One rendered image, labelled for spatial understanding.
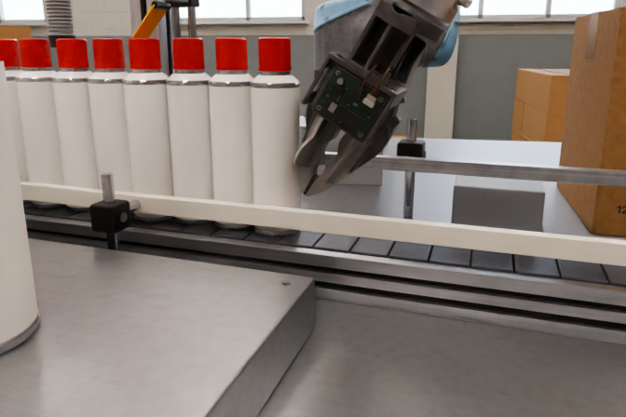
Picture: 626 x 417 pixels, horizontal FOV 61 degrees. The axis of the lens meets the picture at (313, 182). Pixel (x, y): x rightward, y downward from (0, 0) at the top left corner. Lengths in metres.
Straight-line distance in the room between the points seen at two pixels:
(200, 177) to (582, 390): 0.41
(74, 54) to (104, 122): 0.09
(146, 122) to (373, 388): 0.37
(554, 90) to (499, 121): 2.31
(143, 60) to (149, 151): 0.10
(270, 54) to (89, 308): 0.29
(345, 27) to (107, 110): 0.50
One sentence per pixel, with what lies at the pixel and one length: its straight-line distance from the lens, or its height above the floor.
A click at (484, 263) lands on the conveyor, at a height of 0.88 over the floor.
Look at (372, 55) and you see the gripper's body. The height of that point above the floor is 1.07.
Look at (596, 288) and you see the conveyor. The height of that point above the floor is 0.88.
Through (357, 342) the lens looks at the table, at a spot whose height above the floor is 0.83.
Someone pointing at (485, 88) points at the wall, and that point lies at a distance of 6.11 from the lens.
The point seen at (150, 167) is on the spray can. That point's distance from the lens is 0.63.
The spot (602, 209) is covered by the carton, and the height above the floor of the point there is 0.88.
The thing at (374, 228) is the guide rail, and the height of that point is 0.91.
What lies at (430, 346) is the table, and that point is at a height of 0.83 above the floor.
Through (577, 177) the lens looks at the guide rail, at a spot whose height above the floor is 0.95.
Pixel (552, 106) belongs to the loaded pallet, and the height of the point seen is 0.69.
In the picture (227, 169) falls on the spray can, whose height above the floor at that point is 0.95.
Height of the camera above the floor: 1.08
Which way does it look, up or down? 14 degrees down
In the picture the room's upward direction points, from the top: straight up
